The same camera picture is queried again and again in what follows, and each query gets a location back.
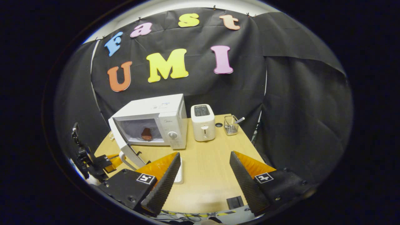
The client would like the bundle of cables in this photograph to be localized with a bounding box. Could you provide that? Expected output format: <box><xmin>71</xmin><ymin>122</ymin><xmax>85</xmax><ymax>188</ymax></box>
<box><xmin>158</xmin><ymin>210</ymin><xmax>219</xmax><ymax>223</ymax></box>

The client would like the black backdrop cloth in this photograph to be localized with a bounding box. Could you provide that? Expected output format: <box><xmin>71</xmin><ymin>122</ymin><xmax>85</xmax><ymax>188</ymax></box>
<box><xmin>55</xmin><ymin>8</ymin><xmax>353</xmax><ymax>182</ymax></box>

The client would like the small black block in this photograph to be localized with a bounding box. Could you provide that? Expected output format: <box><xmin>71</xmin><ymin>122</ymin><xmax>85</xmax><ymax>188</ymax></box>
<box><xmin>227</xmin><ymin>196</ymin><xmax>244</xmax><ymax>210</ymax></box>

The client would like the white toaster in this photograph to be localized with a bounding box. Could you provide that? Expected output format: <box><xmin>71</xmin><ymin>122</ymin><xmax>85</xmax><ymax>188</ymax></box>
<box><xmin>191</xmin><ymin>104</ymin><xmax>216</xmax><ymax>142</ymax></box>

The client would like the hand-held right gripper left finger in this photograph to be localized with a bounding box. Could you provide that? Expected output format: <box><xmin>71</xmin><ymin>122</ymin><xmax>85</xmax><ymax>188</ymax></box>
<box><xmin>99</xmin><ymin>152</ymin><xmax>182</xmax><ymax>217</ymax></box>

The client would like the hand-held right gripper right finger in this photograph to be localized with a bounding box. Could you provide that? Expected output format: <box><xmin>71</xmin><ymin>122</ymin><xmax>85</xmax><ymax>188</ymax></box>
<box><xmin>229</xmin><ymin>151</ymin><xmax>316</xmax><ymax>216</ymax></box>

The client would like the white microwave oven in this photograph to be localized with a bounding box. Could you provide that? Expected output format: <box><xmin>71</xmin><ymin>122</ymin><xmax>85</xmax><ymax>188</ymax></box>
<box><xmin>108</xmin><ymin>94</ymin><xmax>188</xmax><ymax>171</ymax></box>

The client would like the white ribbed tray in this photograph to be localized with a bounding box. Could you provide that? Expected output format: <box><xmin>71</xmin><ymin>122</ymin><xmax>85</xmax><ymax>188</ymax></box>
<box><xmin>173</xmin><ymin>158</ymin><xmax>184</xmax><ymax>184</ymax></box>

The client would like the wire mesh basket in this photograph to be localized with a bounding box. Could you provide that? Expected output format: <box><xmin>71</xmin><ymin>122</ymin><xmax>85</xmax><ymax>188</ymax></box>
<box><xmin>224</xmin><ymin>115</ymin><xmax>239</xmax><ymax>136</ymax></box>

